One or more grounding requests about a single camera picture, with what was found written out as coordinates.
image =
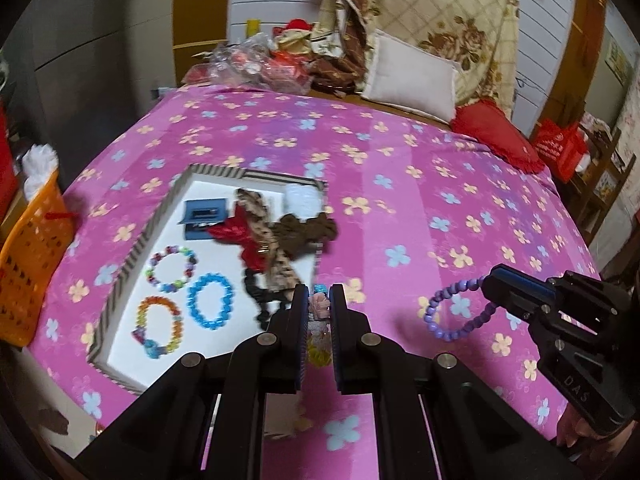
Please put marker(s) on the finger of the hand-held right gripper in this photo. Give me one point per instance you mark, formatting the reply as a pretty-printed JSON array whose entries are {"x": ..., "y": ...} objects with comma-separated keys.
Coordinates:
[
  {"x": 510, "y": 297},
  {"x": 525, "y": 280}
]

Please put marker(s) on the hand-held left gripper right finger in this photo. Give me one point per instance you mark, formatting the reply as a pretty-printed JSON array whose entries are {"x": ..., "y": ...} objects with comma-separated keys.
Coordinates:
[{"x": 337, "y": 310}]

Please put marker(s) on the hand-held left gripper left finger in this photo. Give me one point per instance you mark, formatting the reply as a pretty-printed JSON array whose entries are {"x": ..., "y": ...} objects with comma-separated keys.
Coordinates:
[{"x": 301, "y": 310}]

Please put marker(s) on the dark brown scrunchie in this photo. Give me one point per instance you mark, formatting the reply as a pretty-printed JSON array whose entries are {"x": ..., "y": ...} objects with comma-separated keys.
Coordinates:
[{"x": 305, "y": 230}]

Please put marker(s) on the leopard print scrunchie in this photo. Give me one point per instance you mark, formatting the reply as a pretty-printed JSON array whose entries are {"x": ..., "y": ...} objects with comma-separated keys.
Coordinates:
[{"x": 255, "y": 205}]

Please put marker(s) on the striped box with white inside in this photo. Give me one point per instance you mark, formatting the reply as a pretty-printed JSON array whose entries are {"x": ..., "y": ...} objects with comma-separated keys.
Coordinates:
[{"x": 165, "y": 220}]

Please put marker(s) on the person's right hand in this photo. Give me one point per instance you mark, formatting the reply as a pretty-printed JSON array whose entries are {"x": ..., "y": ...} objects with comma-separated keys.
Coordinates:
[{"x": 575, "y": 432}]

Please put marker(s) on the white fluffy scrunchie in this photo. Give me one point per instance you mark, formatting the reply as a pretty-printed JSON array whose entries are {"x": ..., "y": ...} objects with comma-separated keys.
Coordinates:
[{"x": 302, "y": 200}]

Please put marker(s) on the pink floral bedsheet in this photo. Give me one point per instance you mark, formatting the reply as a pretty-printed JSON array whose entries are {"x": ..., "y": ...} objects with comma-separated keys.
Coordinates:
[{"x": 400, "y": 200}]

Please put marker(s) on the wooden chair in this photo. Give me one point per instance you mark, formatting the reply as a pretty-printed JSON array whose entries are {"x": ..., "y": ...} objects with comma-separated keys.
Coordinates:
[{"x": 607, "y": 180}]

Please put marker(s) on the red bag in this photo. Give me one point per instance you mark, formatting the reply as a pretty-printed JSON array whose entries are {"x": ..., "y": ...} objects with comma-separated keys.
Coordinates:
[{"x": 560, "y": 147}]

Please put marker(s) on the blue hair clip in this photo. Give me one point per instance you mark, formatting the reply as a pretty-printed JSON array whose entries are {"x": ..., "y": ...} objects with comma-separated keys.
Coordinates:
[{"x": 202, "y": 210}]

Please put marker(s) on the red pillow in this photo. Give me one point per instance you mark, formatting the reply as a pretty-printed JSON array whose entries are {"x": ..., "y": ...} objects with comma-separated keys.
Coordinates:
[{"x": 495, "y": 132}]

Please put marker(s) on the white pillow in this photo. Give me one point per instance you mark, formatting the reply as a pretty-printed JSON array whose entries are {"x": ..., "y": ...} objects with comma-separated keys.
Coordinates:
[{"x": 410, "y": 75}]

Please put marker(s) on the clear plastic bag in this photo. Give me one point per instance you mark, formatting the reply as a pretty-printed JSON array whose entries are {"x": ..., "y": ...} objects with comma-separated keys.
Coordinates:
[{"x": 240, "y": 60}]

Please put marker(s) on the orange plastic basket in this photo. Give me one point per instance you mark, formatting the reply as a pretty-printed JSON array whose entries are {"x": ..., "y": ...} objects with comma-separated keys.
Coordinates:
[{"x": 35, "y": 250}]

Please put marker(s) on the red plush toy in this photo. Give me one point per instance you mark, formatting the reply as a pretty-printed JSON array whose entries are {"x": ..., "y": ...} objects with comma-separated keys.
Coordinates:
[{"x": 295, "y": 35}]

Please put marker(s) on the cream floral quilt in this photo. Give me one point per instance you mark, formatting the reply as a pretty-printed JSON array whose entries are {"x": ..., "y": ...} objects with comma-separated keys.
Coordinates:
[{"x": 450, "y": 5}]

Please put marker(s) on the white fluffy bundle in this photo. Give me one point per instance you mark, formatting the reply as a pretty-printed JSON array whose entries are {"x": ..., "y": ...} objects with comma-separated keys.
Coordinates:
[{"x": 40, "y": 165}]

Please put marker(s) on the brown patterned cloth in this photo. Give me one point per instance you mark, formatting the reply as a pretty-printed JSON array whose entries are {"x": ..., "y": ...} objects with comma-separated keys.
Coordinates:
[{"x": 350, "y": 10}]

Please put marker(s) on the grey cabinet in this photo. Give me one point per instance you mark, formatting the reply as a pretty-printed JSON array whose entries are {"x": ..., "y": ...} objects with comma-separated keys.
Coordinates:
[{"x": 100, "y": 85}]

